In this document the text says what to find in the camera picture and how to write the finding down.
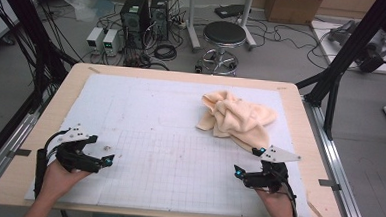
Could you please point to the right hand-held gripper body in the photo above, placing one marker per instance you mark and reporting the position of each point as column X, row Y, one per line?
column 272, row 177

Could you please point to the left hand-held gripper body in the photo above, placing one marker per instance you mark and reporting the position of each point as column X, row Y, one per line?
column 73, row 159

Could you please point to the cream towel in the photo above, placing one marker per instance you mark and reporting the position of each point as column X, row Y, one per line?
column 237, row 117

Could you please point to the person's right hand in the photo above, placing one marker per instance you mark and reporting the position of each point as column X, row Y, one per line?
column 279, row 201

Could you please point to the person's left hand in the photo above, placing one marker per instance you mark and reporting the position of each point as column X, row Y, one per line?
column 58, row 181

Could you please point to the white grid mat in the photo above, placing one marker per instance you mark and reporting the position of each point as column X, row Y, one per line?
column 153, row 119

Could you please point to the white power supply box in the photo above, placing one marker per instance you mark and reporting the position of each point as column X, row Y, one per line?
column 94, row 38
column 110, row 40

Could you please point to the black round stool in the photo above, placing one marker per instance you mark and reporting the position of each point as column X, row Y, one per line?
column 224, row 32

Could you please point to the large black computer tower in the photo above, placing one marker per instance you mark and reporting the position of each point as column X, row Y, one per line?
column 134, row 18

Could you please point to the white desk leg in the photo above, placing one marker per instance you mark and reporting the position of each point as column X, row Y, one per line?
column 247, row 21
column 193, row 21

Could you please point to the clear plastic sheet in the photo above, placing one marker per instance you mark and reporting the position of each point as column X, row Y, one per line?
column 82, row 7

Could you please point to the slim black computer tower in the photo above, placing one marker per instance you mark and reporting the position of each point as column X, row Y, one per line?
column 159, row 16

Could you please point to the black flat device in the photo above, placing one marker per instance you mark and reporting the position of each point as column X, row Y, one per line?
column 229, row 11

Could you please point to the cardboard box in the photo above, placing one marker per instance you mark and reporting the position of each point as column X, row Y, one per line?
column 293, row 8

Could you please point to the grey and black machine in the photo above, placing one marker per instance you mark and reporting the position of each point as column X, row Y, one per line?
column 343, row 31

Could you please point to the metal table bracket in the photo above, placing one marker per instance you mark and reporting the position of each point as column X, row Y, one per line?
column 20, row 152
column 329, row 184

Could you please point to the aluminium rail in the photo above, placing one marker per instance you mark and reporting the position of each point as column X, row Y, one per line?
column 336, row 169
column 12, row 135

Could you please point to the black frame post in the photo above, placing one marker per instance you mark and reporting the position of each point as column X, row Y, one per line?
column 352, row 46
column 28, row 23

